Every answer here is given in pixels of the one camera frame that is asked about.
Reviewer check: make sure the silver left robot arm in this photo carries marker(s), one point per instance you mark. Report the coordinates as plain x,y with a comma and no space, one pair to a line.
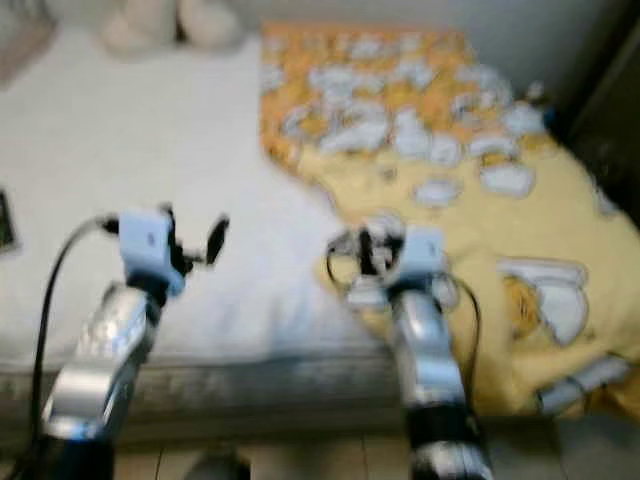
110,340

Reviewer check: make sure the white quilted mattress pad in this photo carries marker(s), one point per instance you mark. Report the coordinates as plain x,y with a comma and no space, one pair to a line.
140,150

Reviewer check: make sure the yellow cartoon print blanket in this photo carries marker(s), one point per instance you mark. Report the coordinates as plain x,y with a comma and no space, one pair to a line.
440,150

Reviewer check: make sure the grey quilted mattress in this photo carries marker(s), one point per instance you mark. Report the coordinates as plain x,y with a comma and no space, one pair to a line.
260,390

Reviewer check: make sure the left robot leg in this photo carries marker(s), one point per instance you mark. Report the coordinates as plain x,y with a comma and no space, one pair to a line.
220,466

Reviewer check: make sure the dark wooden cabinet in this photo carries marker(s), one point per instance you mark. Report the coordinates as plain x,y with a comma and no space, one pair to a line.
610,110

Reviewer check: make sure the grey printed headboard cushion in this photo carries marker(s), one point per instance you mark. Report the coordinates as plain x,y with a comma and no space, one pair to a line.
20,40

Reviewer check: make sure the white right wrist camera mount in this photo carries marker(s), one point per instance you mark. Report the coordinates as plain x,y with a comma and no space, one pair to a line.
424,255

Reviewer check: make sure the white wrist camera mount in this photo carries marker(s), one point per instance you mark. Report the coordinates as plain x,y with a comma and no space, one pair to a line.
424,255
145,245

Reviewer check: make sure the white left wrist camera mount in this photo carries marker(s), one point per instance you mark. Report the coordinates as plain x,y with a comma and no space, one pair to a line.
145,245

